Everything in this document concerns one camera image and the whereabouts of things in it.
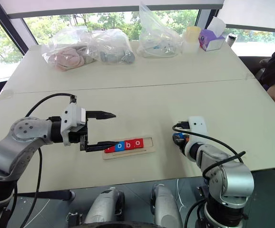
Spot silver rounded robot housing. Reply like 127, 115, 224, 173
150, 183, 184, 228
84, 187, 126, 225

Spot dark window frame post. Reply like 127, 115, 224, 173
194, 9, 210, 31
0, 0, 39, 57

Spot clear bag with pink cloth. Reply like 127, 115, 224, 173
41, 25, 98, 72

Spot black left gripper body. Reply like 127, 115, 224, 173
68, 111, 90, 152

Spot tall clear plastic bag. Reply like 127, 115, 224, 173
137, 1, 184, 58

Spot yellow lidded plastic cup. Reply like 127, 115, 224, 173
182, 26, 201, 54

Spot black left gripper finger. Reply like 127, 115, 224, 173
87, 141, 117, 153
88, 110, 117, 120

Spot black table crossbar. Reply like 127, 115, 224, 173
16, 190, 76, 201

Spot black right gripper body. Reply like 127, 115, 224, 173
172, 133, 189, 154

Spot bottle with black lid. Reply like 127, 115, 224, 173
226, 33, 238, 48

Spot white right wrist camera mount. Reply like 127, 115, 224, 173
184, 115, 209, 159

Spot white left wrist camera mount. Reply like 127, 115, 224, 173
60, 104, 87, 146

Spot clear bag with grey parts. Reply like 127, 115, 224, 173
87, 28, 136, 65

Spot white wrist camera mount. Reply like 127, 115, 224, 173
60, 104, 87, 146
184, 115, 209, 159

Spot purple tissue box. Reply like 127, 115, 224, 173
198, 16, 226, 52

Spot light wooden letter tray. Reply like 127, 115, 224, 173
102, 136, 157, 161

